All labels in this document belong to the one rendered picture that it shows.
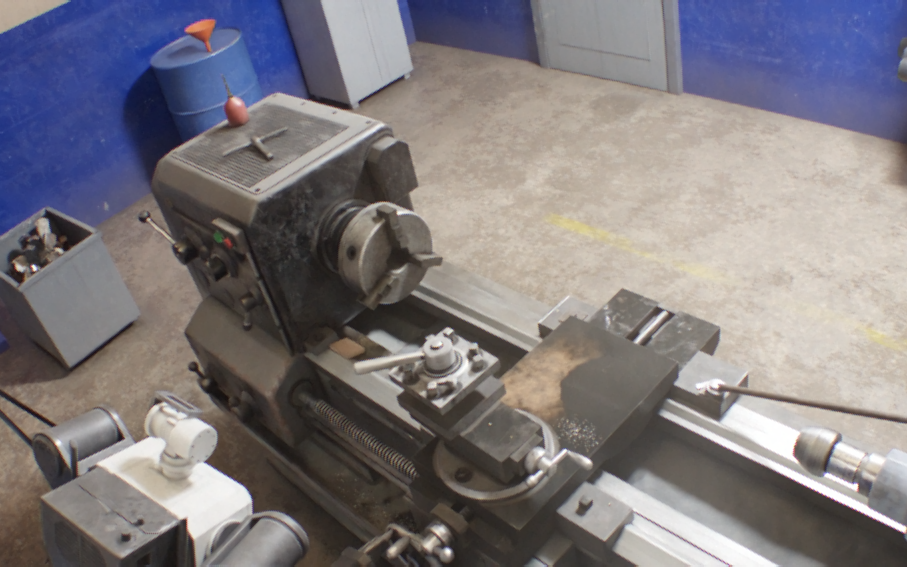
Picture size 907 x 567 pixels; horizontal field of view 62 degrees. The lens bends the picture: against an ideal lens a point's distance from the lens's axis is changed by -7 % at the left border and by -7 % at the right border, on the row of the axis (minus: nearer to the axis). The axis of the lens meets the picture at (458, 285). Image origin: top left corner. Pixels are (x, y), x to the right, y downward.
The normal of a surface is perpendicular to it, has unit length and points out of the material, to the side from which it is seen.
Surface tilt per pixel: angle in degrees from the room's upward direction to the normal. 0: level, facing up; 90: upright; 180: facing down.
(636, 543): 36
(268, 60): 90
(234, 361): 32
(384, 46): 90
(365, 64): 90
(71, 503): 27
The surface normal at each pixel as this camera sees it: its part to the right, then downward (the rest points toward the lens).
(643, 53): -0.69, 0.54
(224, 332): -0.53, -0.37
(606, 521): -0.19, -0.78
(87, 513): 0.18, -0.91
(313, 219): 0.70, 0.32
